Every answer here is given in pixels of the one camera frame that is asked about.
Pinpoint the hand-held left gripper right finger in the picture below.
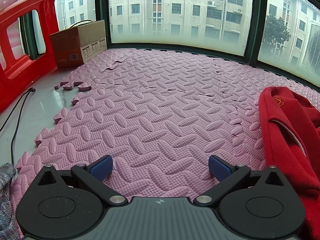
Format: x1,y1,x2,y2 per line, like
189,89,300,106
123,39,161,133
193,155,285,207

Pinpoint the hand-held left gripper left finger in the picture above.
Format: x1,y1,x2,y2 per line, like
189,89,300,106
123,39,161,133
37,155,127,207

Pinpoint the red sweater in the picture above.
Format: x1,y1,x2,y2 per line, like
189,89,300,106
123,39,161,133
257,86,320,240

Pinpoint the pink foam puzzle mat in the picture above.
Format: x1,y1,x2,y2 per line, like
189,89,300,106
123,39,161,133
15,48,320,240

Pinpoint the grey knit garment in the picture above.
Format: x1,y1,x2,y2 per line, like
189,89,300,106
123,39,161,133
0,164,21,240

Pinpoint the brown cardboard box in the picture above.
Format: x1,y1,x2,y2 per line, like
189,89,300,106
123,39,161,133
49,20,108,69

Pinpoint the red plastic chair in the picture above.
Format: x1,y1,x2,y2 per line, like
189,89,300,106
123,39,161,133
0,0,70,113

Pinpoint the green tree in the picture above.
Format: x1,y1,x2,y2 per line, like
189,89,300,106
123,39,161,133
262,14,292,56

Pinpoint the white louvred vent panel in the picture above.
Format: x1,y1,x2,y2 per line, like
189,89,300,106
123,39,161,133
301,20,320,73

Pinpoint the beige apartment building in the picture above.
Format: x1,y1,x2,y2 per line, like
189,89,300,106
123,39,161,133
55,0,320,68

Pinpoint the black cable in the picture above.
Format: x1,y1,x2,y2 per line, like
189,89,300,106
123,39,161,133
0,87,36,166

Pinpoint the dark green window frame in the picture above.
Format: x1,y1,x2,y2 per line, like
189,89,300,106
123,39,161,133
19,0,320,88

